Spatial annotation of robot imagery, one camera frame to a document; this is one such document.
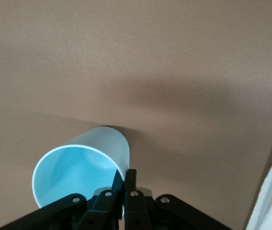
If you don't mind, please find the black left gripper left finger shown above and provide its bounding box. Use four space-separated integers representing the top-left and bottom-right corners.
0 170 125 230

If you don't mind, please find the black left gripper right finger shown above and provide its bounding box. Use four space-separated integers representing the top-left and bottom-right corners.
124 169 235 230

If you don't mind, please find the blue cup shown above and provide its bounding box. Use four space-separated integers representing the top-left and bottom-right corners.
31 126 131 220

